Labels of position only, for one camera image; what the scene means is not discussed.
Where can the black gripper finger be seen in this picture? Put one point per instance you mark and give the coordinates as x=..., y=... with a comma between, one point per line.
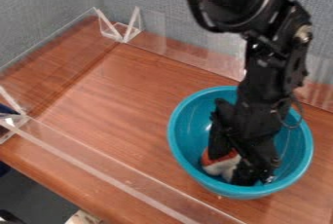
x=220, y=146
x=254, y=167

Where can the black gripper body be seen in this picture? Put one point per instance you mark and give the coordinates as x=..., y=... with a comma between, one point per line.
x=250, y=123

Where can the plush mushroom with brown cap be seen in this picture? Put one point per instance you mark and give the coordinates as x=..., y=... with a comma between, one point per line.
x=222, y=166

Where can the blue plastic bowl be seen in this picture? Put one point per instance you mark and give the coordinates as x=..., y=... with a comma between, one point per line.
x=188, y=137

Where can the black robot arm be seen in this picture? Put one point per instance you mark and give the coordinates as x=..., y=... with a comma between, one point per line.
x=276, y=27

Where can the clear acrylic back barrier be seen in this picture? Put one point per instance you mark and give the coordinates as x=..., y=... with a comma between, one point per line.
x=218, y=53

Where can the clear acrylic barrier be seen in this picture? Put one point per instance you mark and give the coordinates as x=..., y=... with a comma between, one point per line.
x=23, y=38
x=218, y=53
x=105, y=186

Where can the clear acrylic front barrier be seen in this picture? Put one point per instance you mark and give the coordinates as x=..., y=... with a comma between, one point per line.
x=105, y=186

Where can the clear acrylic left barrier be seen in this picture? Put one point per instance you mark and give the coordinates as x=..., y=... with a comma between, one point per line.
x=23, y=38

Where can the clear acrylic left bracket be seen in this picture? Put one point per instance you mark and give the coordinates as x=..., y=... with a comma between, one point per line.
x=10, y=114

